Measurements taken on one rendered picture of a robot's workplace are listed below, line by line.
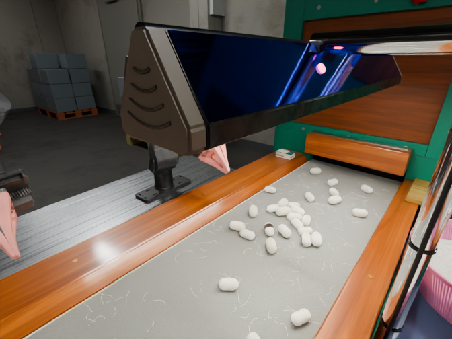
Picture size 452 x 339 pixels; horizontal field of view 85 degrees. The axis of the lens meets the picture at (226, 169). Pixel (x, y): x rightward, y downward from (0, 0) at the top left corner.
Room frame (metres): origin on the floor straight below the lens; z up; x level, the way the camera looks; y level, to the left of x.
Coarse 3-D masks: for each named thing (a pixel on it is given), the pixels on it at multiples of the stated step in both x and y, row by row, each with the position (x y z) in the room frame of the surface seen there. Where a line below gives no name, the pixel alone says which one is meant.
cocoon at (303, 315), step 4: (296, 312) 0.25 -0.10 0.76; (300, 312) 0.25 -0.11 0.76; (304, 312) 0.25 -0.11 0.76; (308, 312) 0.25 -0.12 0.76; (292, 316) 0.24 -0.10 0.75; (296, 316) 0.24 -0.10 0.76; (300, 316) 0.24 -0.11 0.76; (304, 316) 0.24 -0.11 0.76; (308, 316) 0.24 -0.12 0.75; (292, 320) 0.24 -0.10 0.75; (296, 320) 0.24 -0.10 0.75; (300, 320) 0.24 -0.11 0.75; (304, 320) 0.24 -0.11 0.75; (308, 320) 0.24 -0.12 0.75; (296, 324) 0.23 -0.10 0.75; (300, 324) 0.23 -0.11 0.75
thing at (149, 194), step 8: (160, 176) 0.75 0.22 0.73; (168, 176) 0.76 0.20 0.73; (176, 176) 0.87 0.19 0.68; (160, 184) 0.75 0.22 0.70; (168, 184) 0.76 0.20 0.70; (176, 184) 0.80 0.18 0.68; (184, 184) 0.81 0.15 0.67; (144, 192) 0.74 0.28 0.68; (152, 192) 0.74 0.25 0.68; (160, 192) 0.74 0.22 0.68; (168, 192) 0.75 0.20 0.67; (144, 200) 0.69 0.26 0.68; (152, 200) 0.70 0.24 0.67
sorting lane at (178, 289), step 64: (320, 192) 0.63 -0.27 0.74; (384, 192) 0.63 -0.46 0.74; (192, 256) 0.38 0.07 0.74; (256, 256) 0.38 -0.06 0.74; (320, 256) 0.38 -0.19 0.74; (64, 320) 0.25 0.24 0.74; (128, 320) 0.25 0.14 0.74; (192, 320) 0.25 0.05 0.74; (256, 320) 0.25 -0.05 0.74; (320, 320) 0.25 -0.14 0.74
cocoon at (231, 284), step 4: (220, 280) 0.30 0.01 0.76; (224, 280) 0.30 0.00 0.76; (228, 280) 0.30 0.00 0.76; (232, 280) 0.30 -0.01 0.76; (236, 280) 0.30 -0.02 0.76; (220, 284) 0.30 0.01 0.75; (224, 284) 0.30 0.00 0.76; (228, 284) 0.30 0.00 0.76; (232, 284) 0.30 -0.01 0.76; (236, 284) 0.30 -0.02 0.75; (220, 288) 0.30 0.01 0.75; (224, 288) 0.29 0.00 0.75; (228, 288) 0.29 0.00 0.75; (232, 288) 0.29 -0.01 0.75; (236, 288) 0.30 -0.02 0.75
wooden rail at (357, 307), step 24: (384, 216) 0.48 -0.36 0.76; (408, 216) 0.48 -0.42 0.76; (384, 240) 0.39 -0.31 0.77; (360, 264) 0.33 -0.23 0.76; (384, 264) 0.33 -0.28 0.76; (360, 288) 0.28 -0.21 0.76; (384, 288) 0.28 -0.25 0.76; (336, 312) 0.24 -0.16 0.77; (360, 312) 0.24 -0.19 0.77; (336, 336) 0.21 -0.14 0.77; (360, 336) 0.21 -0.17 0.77
